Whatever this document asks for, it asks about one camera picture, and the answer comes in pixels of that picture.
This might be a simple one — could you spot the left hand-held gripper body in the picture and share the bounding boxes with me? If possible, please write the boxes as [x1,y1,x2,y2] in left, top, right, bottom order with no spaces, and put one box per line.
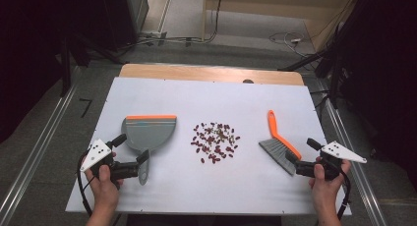
[80,139,141,185]

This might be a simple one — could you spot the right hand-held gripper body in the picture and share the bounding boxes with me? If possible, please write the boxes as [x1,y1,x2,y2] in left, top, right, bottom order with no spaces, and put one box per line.
[294,141,368,182]

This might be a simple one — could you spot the orange brush with grey bristles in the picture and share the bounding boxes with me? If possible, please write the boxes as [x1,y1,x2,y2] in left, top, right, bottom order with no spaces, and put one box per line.
[258,109,303,177]

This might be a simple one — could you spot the grey dustpan with orange edge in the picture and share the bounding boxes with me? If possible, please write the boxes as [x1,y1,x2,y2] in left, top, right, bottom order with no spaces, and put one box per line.
[120,114,178,187]

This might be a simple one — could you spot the pile of red beans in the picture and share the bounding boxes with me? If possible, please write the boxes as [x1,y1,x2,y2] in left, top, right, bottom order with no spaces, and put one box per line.
[190,121,241,165]

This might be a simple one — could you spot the person's left hand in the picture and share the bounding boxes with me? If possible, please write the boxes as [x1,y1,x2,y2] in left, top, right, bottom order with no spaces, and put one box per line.
[84,164,124,218]

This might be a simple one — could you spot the person's right hand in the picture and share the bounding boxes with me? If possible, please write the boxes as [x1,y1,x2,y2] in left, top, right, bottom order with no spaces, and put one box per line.
[308,156,352,216]

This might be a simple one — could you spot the black tape floor mark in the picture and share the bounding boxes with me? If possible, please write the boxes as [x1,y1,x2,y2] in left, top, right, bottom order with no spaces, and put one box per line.
[79,98,94,119]

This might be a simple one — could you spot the black metal stand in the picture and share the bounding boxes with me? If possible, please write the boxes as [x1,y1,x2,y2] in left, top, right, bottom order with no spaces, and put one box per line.
[59,35,126,98]
[278,21,348,110]

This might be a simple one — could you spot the dark cabinet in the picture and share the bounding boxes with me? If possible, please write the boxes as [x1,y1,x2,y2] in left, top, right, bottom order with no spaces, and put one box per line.
[97,0,150,52]

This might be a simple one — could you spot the metal floor rail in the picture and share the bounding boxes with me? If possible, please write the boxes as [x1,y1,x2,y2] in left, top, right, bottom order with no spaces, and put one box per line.
[317,80,389,226]
[0,66,82,224]

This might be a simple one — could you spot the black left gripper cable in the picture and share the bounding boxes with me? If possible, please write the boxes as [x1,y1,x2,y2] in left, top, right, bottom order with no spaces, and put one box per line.
[76,149,96,218]

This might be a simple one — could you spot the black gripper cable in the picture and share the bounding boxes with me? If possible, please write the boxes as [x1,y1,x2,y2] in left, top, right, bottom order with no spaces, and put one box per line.
[335,168,352,221]
[76,149,96,218]

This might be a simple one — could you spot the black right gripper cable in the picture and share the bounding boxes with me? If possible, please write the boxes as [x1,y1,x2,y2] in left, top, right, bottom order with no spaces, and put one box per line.
[335,168,352,221]

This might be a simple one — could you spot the white floor cable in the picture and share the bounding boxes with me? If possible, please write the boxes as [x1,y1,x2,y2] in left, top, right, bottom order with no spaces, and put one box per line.
[268,30,316,58]

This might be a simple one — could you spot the black floor cables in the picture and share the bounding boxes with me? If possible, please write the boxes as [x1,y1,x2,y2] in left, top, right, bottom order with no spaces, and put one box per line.
[119,0,225,52]

